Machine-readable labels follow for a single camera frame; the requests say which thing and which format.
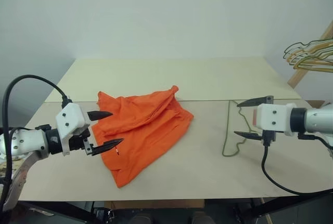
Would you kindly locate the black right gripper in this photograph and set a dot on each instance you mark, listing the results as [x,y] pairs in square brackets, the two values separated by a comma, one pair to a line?
[269,138]

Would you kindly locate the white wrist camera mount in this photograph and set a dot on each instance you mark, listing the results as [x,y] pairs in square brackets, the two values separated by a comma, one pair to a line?
[70,117]
[275,117]

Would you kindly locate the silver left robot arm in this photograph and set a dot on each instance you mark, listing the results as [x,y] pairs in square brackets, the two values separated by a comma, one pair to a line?
[23,143]

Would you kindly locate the orange shorts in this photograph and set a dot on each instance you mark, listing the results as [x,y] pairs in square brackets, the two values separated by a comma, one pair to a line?
[145,135]

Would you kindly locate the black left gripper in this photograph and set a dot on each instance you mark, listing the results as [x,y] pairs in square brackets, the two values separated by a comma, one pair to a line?
[78,142]

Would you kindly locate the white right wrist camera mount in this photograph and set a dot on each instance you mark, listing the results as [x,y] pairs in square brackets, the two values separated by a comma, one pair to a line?
[275,117]

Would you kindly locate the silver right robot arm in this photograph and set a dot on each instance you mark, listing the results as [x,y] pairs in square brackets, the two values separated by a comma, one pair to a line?
[317,122]

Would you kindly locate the wooden clothes rack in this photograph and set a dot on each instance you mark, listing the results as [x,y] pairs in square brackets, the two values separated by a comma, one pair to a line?
[299,77]

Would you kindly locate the light wooden stick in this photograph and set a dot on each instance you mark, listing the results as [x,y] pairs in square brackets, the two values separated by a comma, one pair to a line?
[266,213]

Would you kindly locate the brown cardboard box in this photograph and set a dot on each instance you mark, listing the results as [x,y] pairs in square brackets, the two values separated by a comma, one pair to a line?
[316,103]

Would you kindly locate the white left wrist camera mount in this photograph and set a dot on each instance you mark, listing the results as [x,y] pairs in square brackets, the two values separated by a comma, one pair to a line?
[70,117]

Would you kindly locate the dark rounded shape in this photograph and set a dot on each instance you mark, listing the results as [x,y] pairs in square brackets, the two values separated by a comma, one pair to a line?
[204,220]

